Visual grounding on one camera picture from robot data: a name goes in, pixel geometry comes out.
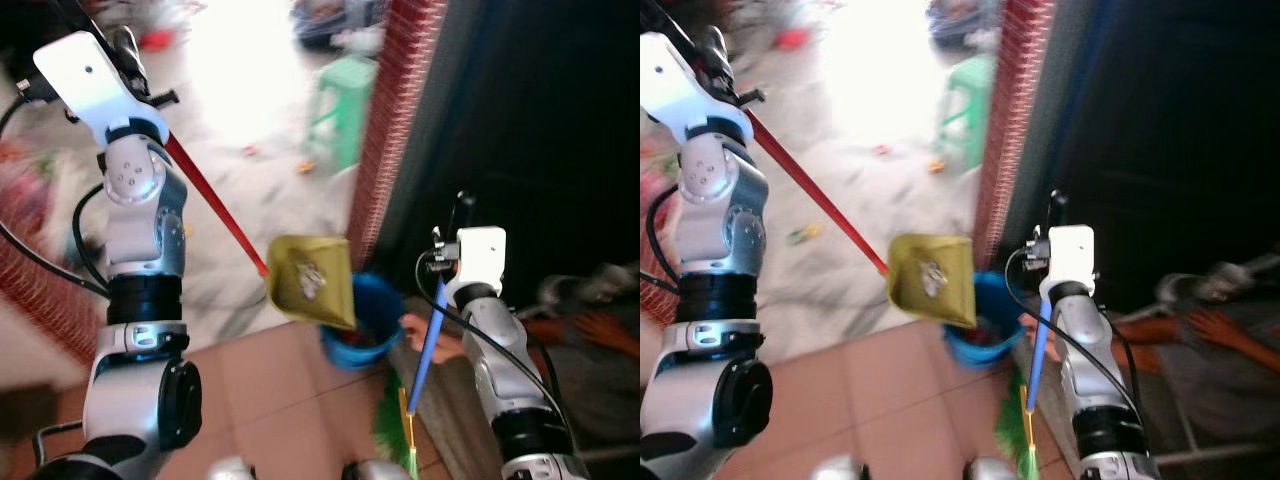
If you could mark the small red object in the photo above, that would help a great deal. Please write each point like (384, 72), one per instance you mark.
(793, 39)
(156, 40)

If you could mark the yellow green litter piece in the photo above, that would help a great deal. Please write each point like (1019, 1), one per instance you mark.
(806, 235)

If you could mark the silver right robot leg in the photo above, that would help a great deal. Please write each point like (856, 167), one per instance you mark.
(990, 470)
(375, 471)

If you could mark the colourful cloth pile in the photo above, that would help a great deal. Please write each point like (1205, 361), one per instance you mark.
(25, 190)
(655, 190)

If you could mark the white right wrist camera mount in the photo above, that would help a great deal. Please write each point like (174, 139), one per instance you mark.
(482, 255)
(1070, 255)

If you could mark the person in grey clothes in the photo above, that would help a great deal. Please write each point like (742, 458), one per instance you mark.
(600, 400)
(1220, 410)

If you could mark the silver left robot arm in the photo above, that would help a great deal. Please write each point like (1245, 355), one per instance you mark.
(140, 230)
(725, 225)

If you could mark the dark blue bundle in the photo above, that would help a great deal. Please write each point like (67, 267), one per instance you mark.
(960, 20)
(335, 22)

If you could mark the green plastic stool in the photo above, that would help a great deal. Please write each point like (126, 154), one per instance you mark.
(345, 80)
(970, 80)

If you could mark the silver left robot leg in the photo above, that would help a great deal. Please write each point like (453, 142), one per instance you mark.
(232, 470)
(838, 469)

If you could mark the silver robot leg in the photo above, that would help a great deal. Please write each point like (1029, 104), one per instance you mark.
(375, 471)
(232, 470)
(990, 470)
(838, 469)

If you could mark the person's bare hand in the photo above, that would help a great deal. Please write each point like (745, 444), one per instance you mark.
(1028, 330)
(605, 335)
(1230, 335)
(415, 328)

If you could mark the blue plastic bucket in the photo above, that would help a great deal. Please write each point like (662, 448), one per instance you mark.
(995, 300)
(375, 310)

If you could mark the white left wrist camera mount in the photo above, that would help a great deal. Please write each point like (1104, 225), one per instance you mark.
(675, 85)
(85, 75)

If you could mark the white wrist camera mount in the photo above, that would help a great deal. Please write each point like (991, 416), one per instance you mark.
(85, 75)
(675, 85)
(1070, 255)
(482, 255)

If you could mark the person's bare forearm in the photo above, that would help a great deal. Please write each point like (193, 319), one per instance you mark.
(548, 330)
(1160, 330)

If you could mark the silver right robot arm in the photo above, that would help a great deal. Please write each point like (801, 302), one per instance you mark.
(1085, 350)
(500, 350)

